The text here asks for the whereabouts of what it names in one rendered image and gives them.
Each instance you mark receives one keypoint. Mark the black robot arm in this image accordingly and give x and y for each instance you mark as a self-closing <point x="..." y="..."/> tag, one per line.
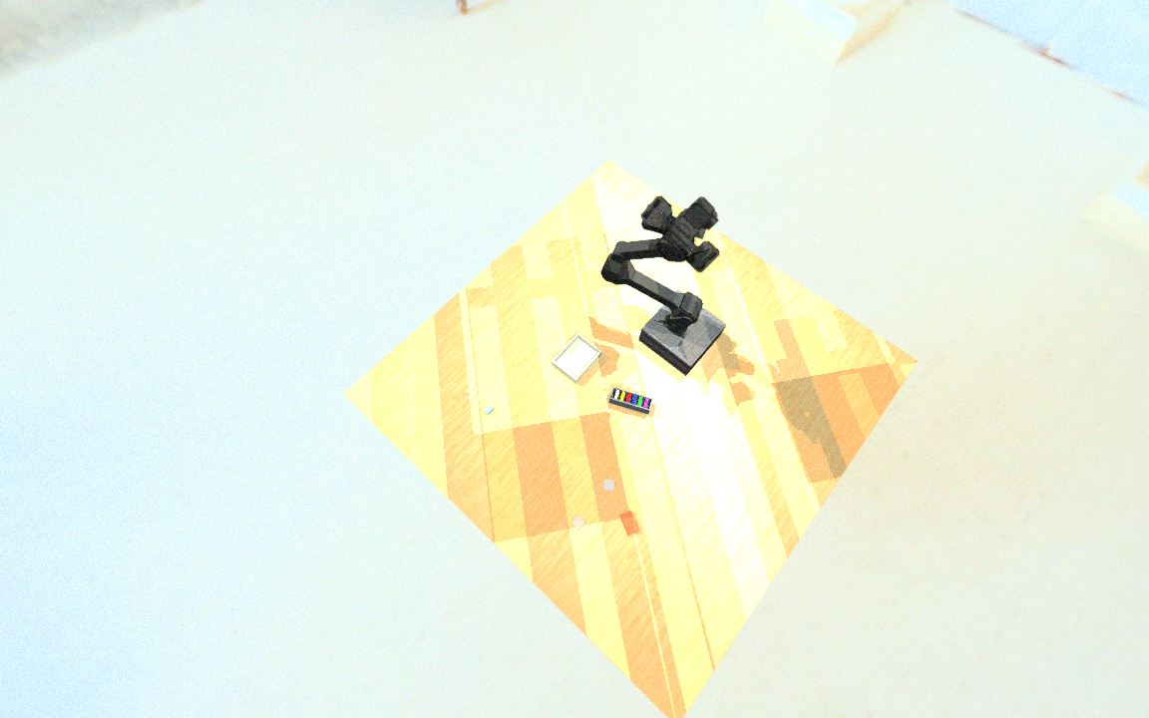
<point x="618" y="269"/>

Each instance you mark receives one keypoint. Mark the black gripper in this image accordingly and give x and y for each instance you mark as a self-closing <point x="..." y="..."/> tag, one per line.
<point x="680" y="234"/>

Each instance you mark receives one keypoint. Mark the white square tray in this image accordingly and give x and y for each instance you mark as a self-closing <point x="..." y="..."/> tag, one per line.
<point x="576" y="357"/>

